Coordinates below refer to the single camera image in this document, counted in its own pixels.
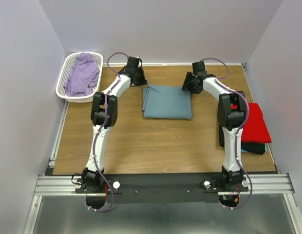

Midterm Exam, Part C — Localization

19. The folded black t shirt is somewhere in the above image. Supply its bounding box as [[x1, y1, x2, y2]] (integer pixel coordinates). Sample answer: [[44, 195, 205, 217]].
[[218, 125, 267, 155]]

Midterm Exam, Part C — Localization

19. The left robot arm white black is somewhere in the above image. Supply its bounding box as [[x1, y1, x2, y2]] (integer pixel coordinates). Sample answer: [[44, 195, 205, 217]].
[[81, 56, 147, 193]]

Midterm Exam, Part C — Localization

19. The folded red t shirt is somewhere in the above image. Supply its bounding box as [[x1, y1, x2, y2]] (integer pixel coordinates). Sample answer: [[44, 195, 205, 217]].
[[242, 103, 272, 144]]

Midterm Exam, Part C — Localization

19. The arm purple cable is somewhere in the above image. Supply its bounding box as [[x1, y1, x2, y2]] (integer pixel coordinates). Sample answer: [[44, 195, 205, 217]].
[[86, 52, 130, 213], [199, 58, 254, 210]]

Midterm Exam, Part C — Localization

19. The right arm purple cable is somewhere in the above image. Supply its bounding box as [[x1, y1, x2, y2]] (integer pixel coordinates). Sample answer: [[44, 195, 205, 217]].
[[199, 58, 254, 210]]

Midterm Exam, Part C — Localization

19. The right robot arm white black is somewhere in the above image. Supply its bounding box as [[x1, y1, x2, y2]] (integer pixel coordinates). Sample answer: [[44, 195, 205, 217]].
[[182, 60, 249, 191]]

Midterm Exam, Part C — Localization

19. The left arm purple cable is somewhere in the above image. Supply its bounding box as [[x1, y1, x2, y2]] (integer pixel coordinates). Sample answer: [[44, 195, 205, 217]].
[[86, 52, 130, 213]]

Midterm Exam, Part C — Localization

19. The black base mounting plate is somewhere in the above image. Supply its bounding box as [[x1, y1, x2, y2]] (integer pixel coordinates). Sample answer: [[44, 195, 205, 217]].
[[74, 170, 249, 209]]

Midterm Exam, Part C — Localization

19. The purple t shirt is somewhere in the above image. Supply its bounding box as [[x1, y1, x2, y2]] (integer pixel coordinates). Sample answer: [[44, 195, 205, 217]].
[[64, 52, 100, 97]]

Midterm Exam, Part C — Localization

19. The white perforated plastic basket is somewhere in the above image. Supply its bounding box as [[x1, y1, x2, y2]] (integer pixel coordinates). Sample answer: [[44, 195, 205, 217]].
[[56, 52, 103, 103]]

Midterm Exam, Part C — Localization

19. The aluminium extrusion frame rail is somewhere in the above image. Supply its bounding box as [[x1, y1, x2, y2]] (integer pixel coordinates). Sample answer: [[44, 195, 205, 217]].
[[23, 102, 302, 234]]

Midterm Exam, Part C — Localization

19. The blue-grey t shirt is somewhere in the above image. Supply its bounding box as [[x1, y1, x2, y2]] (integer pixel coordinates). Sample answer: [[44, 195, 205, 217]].
[[142, 84, 192, 120]]

